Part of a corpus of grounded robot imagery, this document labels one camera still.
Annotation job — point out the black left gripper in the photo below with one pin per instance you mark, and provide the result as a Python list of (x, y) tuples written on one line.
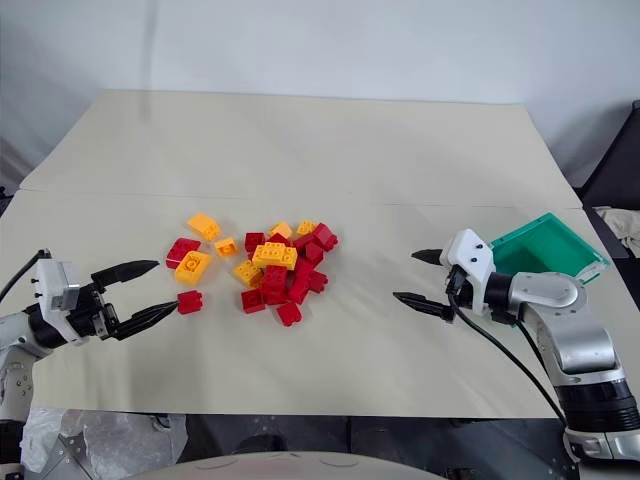
[(92, 312)]

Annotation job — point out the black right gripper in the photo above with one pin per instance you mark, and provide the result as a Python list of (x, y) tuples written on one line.
[(461, 287)]

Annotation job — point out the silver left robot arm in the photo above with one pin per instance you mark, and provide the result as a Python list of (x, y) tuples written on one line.
[(15, 340)]

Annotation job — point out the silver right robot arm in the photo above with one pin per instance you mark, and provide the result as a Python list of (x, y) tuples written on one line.
[(575, 320)]

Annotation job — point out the green plastic bin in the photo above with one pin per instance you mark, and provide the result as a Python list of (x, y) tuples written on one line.
[(550, 240)]

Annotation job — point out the small yellow brick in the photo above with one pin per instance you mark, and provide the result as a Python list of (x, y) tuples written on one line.
[(226, 247)]

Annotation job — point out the clear plastic bag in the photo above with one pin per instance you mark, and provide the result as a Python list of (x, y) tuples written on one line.
[(110, 440)]

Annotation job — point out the beige crumpled cloth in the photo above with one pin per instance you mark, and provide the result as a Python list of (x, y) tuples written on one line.
[(620, 222)]

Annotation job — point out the dark furniture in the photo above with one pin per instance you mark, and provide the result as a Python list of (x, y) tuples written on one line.
[(612, 165)]

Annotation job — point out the round beige shape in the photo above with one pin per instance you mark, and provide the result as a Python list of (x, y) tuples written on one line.
[(280, 467)]

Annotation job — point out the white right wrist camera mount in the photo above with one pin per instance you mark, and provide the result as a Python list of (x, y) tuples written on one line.
[(472, 255)]

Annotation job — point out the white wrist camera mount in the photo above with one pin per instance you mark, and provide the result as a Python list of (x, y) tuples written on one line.
[(52, 282), (472, 255)]

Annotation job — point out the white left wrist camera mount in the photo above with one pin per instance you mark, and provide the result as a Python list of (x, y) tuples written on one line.
[(52, 282)]

